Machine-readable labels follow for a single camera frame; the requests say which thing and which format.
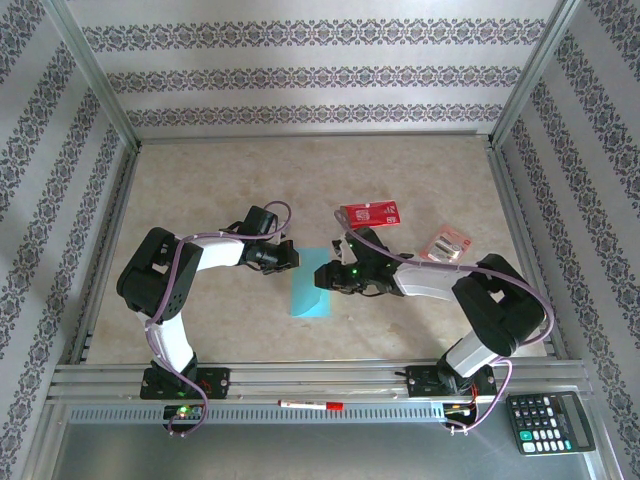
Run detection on pink flash drive blister pack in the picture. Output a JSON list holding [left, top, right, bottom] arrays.
[[418, 223, 472, 265]]

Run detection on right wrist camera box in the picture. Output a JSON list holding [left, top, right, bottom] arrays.
[[330, 237, 357, 265]]

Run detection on light blue paper sheet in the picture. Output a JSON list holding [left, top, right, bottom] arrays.
[[290, 247, 334, 319]]

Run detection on red memory card package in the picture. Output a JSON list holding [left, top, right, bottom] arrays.
[[339, 200, 402, 231]]

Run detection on grey slotted cable duct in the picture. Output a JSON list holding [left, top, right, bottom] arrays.
[[67, 403, 447, 426]]

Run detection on small controller circuit board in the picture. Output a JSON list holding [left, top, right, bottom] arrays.
[[442, 399, 479, 420], [163, 403, 205, 422]]

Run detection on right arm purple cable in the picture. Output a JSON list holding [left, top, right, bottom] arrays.
[[333, 208, 554, 436]]

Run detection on white red marker pen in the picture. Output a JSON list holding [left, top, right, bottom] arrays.
[[277, 398, 345, 413]]

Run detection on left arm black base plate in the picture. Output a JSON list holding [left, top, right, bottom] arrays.
[[139, 367, 232, 401]]

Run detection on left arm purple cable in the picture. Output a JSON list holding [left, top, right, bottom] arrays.
[[144, 200, 295, 440]]

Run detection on black desk calculator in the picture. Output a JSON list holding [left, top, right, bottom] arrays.
[[505, 392, 598, 456]]

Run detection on aluminium table edge rail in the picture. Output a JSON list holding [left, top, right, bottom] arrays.
[[487, 144, 571, 361], [67, 144, 142, 365], [134, 130, 494, 146]]

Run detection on grey metal shelf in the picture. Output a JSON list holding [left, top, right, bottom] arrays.
[[49, 422, 601, 480]]

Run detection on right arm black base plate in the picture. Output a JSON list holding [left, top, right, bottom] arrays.
[[405, 364, 497, 400]]

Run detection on aluminium mounting rail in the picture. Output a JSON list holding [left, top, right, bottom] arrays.
[[47, 358, 592, 404]]

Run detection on aluminium frame post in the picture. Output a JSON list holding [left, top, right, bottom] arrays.
[[42, 0, 142, 151], [489, 0, 586, 149]]

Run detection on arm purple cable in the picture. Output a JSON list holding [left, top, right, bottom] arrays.
[[144, 200, 295, 440], [333, 208, 554, 436]]

